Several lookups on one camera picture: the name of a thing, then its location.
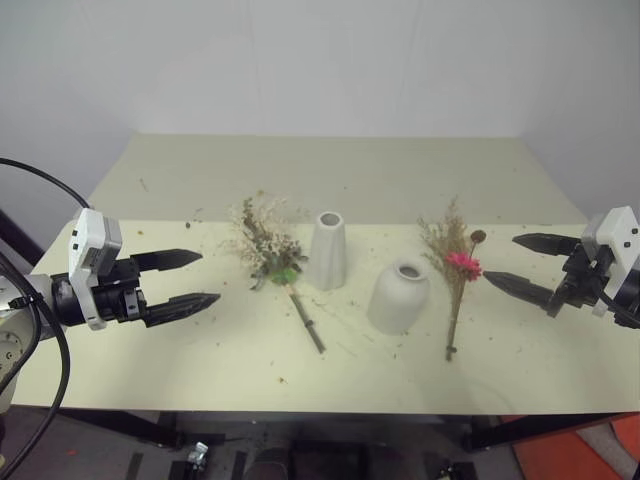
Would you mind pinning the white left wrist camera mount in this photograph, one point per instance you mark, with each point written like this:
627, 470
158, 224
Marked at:
89, 240

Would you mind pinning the silver caster wheel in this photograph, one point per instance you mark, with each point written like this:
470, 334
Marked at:
198, 452

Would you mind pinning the dried bouquet with pink flower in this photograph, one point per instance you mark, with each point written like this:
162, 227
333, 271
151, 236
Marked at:
456, 265

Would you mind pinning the dark rounded shape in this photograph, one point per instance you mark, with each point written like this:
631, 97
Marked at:
267, 465

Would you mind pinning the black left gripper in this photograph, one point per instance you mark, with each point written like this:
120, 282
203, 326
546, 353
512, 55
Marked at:
116, 300

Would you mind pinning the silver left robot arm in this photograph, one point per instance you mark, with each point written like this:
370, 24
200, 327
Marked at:
30, 330

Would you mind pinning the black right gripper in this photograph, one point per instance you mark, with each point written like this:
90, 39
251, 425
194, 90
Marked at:
575, 285

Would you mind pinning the orange floor mat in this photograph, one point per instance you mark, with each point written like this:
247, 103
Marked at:
585, 455

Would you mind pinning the round white ceramic vase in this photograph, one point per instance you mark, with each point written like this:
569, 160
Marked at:
397, 300

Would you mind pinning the dried bouquet with green leaves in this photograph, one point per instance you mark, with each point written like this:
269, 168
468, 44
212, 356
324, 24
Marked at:
267, 247

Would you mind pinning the black metal table frame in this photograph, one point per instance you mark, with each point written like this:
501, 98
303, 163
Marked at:
320, 420

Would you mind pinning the tall white ceramic vase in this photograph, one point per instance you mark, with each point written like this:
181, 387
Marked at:
327, 255

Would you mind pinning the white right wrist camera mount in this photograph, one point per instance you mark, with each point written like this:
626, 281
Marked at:
616, 240

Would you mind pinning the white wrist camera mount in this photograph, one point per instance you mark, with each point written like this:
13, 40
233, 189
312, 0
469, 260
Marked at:
89, 240
616, 240

